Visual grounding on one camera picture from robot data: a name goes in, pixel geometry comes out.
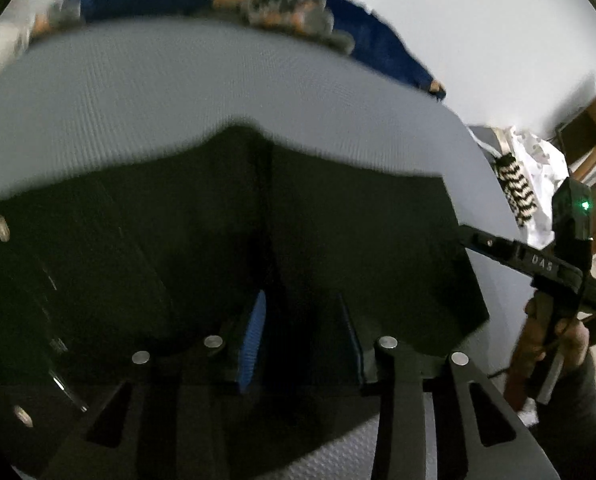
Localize navy floral blanket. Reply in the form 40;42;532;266
29;0;447;101

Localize person right forearm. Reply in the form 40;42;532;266
531;353;596;465

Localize black pants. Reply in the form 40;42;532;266
0;125;488;479

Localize grey folded cloth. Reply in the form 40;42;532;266
467;126;510;162

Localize person right hand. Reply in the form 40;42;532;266
504;292;590;412

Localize grey mesh mattress cover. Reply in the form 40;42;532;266
0;20;552;479

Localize white dotted cloth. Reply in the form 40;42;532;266
505;128;569;249

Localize black white striped cloth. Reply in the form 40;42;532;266
493;153;537;228

